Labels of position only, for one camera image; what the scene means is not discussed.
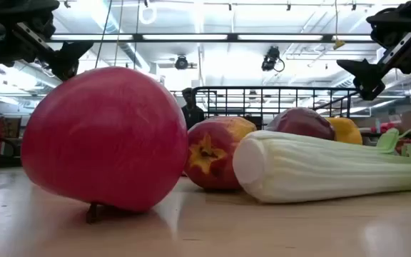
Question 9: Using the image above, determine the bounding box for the celery stalk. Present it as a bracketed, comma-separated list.
[232, 128, 411, 204]

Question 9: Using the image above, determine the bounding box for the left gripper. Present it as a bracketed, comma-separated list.
[0, 0, 94, 81]

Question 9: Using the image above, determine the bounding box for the thin black cable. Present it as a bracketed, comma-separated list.
[93, 0, 113, 69]

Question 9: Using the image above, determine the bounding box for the black overhead camera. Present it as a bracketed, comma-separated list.
[260, 45, 285, 73]

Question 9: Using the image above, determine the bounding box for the brown cardboard box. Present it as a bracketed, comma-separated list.
[0, 116, 23, 138]

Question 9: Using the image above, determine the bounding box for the overhead light bar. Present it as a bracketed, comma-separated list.
[48, 33, 377, 44]

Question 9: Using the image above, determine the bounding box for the person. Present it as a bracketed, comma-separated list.
[180, 87, 206, 130]

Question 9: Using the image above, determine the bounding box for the black wire basket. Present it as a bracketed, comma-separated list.
[191, 86, 359, 133]

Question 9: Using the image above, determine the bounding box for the yellow bell pepper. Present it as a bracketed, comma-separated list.
[325, 116, 363, 146]

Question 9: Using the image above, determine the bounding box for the red yellow apple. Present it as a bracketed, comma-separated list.
[183, 116, 258, 191]

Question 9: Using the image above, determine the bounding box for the black round ceiling fixture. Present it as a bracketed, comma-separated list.
[174, 55, 198, 71]

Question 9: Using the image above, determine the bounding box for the white hanging ring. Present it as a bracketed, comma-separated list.
[138, 3, 158, 25]

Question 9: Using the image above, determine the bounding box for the large red apple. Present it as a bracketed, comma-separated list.
[20, 66, 189, 225]

